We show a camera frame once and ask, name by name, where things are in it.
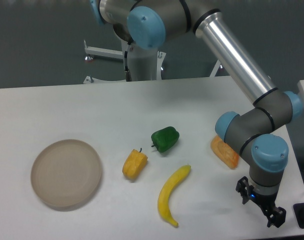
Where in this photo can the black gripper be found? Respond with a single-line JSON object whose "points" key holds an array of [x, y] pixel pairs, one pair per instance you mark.
{"points": [[265, 198]]}

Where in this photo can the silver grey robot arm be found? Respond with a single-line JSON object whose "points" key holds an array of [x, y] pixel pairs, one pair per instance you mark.
{"points": [[148, 24]]}

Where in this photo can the green bell pepper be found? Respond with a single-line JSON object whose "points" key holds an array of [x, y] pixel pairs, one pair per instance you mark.
{"points": [[165, 138]]}

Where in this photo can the yellow bell pepper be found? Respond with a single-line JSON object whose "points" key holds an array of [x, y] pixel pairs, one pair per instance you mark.
{"points": [[134, 164]]}

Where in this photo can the black device at table edge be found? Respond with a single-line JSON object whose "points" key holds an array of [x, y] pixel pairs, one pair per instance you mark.
{"points": [[299, 214]]}

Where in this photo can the yellow banana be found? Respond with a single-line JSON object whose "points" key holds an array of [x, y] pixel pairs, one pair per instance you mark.
{"points": [[166, 191]]}

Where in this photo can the beige round plate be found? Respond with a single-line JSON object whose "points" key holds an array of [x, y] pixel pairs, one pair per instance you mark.
{"points": [[66, 174]]}

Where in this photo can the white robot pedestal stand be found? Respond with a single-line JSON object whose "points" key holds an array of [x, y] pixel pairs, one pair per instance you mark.
{"points": [[150, 65]]}

